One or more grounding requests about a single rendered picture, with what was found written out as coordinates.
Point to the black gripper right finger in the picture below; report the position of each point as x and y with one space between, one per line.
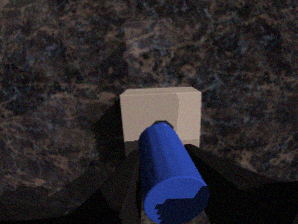
239 196

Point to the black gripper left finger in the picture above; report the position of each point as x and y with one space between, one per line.
117 201

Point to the beige rectangular block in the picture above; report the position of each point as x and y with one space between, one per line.
179 107

